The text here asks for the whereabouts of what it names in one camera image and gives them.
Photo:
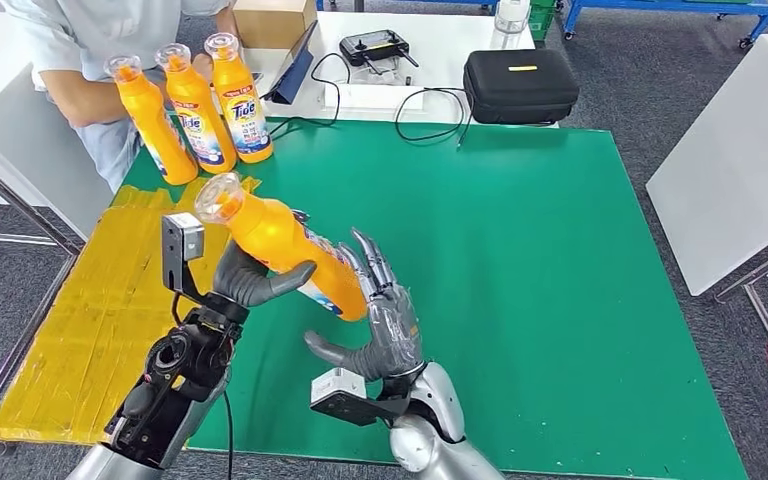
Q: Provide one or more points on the clear plastic bottle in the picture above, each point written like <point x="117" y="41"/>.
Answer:
<point x="511" y="18"/>

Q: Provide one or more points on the tablet in blue case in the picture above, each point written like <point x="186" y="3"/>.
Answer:
<point x="293" y="74"/>

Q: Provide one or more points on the black zip carry case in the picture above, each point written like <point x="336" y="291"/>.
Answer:
<point x="520" y="89"/>

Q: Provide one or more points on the green plastic crate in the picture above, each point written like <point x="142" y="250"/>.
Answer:
<point x="542" y="20"/>

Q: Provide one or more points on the person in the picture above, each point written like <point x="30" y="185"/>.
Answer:
<point x="92" y="26"/>

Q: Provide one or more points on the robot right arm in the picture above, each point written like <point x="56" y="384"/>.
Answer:
<point x="437" y="424"/>

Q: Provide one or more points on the large white table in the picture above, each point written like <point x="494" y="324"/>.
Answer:
<point x="735" y="166"/>

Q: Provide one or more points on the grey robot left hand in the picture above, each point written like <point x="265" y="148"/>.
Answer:
<point x="245" y="281"/>

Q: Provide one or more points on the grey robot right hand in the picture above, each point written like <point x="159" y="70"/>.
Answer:
<point x="394" y="331"/>

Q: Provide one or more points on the grey metal frame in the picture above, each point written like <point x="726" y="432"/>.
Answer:
<point x="10" y="195"/>

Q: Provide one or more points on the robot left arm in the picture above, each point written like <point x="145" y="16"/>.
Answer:
<point x="172" y="384"/>

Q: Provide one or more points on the person's right hand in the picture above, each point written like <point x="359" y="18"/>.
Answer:
<point x="204" y="67"/>

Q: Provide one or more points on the small white table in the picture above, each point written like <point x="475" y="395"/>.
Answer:
<point x="450" y="36"/>

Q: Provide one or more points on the white bench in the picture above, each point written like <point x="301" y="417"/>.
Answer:
<point x="26" y="166"/>

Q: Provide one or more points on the orange detergent bottle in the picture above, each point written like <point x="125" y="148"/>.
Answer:
<point x="192" y="99"/>
<point x="235" y="86"/>
<point x="152" y="126"/>
<point x="271" y="232"/>

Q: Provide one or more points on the yellow taped mat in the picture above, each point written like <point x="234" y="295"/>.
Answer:
<point x="92" y="305"/>

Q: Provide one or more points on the black remote controller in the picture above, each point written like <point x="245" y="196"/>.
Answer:
<point x="374" y="46"/>

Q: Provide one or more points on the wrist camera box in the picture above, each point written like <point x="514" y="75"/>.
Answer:
<point x="338" y="391"/>
<point x="182" y="248"/>

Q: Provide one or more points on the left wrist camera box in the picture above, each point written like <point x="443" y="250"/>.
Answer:
<point x="182" y="248"/>

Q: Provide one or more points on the cardboard box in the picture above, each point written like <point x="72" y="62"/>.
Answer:
<point x="274" y="23"/>

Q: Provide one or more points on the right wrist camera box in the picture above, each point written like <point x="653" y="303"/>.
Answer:
<point x="338" y="391"/>

